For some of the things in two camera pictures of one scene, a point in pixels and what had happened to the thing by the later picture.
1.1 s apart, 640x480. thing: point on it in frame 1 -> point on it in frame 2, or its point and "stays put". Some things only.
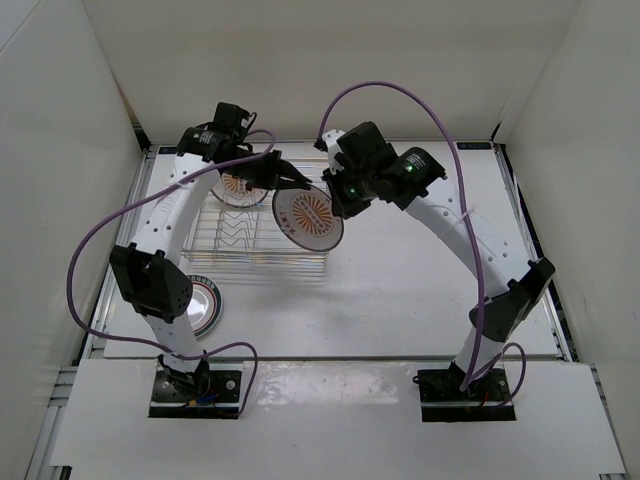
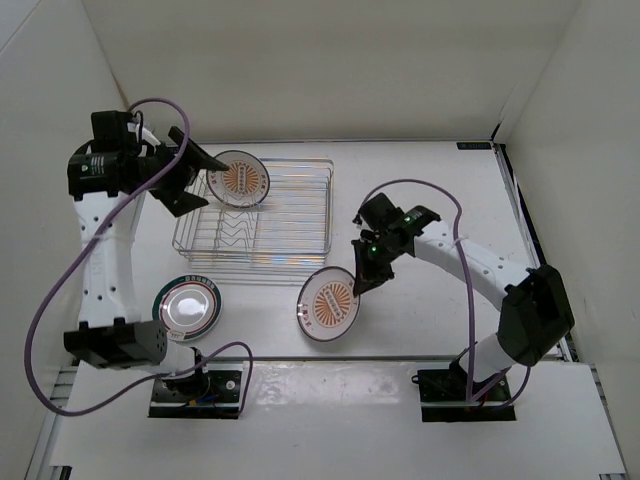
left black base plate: (221, 402) stays put
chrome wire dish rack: (247, 235) stays put
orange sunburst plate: (307, 216) -> (326, 306)
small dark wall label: (474, 145) stays put
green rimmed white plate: (206, 306) stays put
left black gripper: (276, 168) -> (177, 200)
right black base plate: (442, 398) stays put
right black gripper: (341, 205) -> (367, 277)
